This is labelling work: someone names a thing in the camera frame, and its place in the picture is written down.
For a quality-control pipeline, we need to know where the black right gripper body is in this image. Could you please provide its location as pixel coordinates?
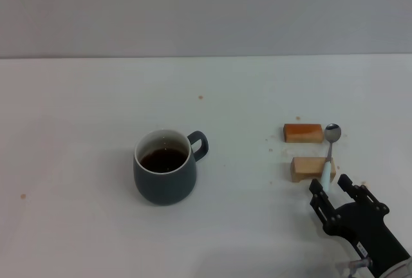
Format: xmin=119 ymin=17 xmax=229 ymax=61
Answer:
xmin=323 ymin=202 xmax=412 ymax=275

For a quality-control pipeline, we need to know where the metal spoon light blue handle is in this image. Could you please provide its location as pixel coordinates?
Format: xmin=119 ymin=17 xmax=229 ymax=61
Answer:
xmin=319 ymin=123 xmax=342 ymax=193

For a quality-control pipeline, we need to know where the dark grey ceramic coffee cup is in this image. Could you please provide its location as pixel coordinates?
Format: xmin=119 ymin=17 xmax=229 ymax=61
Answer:
xmin=133 ymin=129 xmax=210 ymax=207

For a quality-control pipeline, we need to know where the light wooden notched block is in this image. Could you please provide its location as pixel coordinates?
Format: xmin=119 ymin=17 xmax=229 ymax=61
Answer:
xmin=290 ymin=156 xmax=337 ymax=183

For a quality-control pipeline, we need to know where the stained orange wooden block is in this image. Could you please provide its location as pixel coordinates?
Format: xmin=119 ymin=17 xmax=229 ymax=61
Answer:
xmin=283 ymin=123 xmax=324 ymax=144

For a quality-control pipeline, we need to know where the cable with clear plug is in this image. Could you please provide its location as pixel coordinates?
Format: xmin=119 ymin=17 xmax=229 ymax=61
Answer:
xmin=340 ymin=256 xmax=375 ymax=278

